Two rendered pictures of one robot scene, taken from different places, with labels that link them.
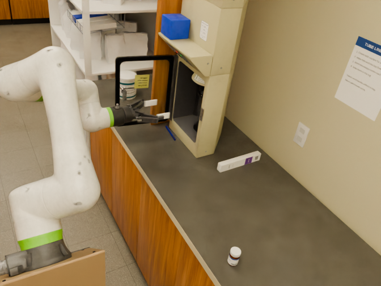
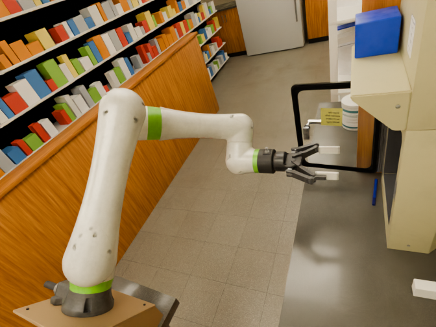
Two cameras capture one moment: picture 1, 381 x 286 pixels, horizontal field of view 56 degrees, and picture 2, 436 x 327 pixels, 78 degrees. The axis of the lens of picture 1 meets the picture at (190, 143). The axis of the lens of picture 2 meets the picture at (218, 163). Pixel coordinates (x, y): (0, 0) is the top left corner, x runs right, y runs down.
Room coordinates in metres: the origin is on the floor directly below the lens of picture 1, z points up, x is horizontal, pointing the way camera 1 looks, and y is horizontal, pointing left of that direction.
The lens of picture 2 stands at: (0.95, -0.30, 1.84)
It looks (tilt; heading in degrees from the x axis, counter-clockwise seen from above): 36 degrees down; 68
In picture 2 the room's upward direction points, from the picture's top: 20 degrees counter-clockwise
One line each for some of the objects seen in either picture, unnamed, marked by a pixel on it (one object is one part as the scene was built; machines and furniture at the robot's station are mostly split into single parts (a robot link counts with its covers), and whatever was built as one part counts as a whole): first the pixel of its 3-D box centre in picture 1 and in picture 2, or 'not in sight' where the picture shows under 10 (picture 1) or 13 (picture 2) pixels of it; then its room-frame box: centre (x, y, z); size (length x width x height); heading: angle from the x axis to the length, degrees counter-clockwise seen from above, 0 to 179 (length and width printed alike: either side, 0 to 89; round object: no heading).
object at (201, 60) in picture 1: (183, 53); (375, 82); (1.61, 0.10, 1.46); 0.32 x 0.12 x 0.10; 35
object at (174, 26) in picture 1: (175, 26); (375, 32); (1.69, 0.15, 1.56); 0.10 x 0.10 x 0.09; 35
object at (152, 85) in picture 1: (143, 91); (335, 130); (1.69, 0.28, 1.19); 0.30 x 0.01 x 0.40; 118
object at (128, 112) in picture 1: (131, 113); (288, 161); (1.45, 0.30, 1.19); 0.09 x 0.08 x 0.07; 126
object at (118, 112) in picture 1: (116, 115); (268, 160); (1.41, 0.36, 1.20); 0.09 x 0.06 x 0.12; 36
